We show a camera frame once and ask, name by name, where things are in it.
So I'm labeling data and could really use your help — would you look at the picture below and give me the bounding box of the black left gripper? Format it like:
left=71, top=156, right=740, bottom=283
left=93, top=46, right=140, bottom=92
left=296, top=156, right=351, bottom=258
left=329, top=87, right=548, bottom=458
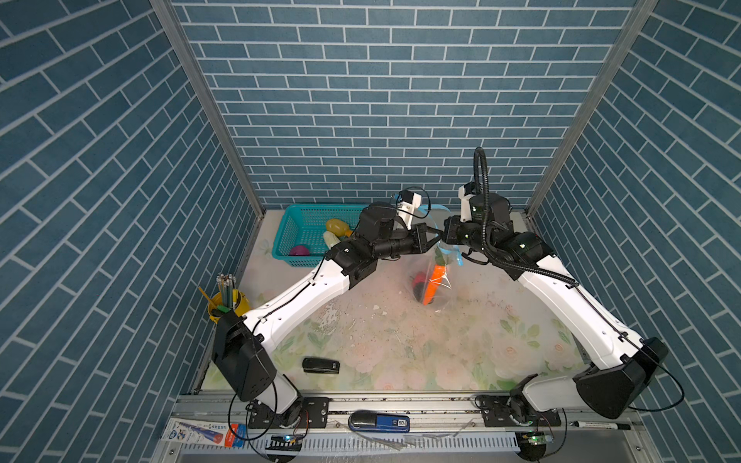
left=369, top=223, right=444, bottom=262

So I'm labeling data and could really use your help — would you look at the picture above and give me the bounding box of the orange toy carrot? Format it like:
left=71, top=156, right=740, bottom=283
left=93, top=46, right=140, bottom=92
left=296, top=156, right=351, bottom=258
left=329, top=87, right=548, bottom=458
left=424, top=249, right=447, bottom=306

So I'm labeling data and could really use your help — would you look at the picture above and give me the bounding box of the white toy daikon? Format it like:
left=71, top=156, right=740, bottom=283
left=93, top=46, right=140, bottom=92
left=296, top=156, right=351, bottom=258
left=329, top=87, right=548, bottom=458
left=322, top=231, right=341, bottom=249

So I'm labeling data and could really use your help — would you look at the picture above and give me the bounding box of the purple toy eggplant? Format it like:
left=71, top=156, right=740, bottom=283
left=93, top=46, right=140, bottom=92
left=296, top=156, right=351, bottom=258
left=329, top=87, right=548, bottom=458
left=289, top=245, right=311, bottom=257

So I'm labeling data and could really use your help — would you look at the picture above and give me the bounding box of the clear zip top bag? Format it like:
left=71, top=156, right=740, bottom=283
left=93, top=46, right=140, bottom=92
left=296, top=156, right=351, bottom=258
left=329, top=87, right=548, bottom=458
left=403, top=241, right=462, bottom=314

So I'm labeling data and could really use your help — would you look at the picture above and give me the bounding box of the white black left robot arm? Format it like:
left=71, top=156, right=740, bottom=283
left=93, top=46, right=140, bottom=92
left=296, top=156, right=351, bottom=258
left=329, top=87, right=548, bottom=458
left=211, top=223, right=443, bottom=415

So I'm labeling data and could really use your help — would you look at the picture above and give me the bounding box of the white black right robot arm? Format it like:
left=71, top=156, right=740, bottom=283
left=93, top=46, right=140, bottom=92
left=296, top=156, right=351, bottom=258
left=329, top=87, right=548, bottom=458
left=443, top=215, right=669, bottom=419

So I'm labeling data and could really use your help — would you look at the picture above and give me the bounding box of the teal plastic basket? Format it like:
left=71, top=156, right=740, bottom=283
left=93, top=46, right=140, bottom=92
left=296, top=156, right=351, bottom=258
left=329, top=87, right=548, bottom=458
left=272, top=204, right=366, bottom=268

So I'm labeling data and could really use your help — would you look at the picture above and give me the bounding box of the black stapler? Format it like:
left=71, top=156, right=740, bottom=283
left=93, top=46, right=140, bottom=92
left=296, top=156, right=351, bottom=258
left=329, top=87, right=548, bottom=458
left=302, top=357, right=341, bottom=374

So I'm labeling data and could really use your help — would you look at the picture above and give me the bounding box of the blue black box cutter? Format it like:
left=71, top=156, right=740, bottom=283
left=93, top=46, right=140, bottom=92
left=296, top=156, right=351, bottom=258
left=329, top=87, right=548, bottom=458
left=347, top=410, right=411, bottom=433

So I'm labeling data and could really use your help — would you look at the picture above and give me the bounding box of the yellow pen cup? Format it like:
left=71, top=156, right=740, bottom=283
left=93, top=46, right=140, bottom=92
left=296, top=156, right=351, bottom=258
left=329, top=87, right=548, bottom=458
left=198, top=274, right=252, bottom=323

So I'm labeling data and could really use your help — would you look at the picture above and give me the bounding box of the black marker pen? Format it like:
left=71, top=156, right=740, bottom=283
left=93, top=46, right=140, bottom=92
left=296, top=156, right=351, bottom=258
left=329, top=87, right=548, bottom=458
left=572, top=421, right=632, bottom=431

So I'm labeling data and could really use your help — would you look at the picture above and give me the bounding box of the red blue pencil box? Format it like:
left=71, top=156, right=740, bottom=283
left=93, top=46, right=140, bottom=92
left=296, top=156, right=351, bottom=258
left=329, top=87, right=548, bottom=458
left=161, top=418, right=246, bottom=449

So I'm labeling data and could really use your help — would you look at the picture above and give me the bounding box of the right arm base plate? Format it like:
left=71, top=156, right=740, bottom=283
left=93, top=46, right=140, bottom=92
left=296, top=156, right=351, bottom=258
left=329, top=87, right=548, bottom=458
left=473, top=395, right=562, bottom=428

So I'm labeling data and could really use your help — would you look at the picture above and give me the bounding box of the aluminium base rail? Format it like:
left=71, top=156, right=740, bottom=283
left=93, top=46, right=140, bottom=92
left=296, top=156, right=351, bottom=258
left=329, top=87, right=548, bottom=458
left=152, top=393, right=660, bottom=462

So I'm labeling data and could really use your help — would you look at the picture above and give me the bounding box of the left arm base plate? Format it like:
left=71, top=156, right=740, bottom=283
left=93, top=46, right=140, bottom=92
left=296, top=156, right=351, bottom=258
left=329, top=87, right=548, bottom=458
left=248, top=397, right=330, bottom=429

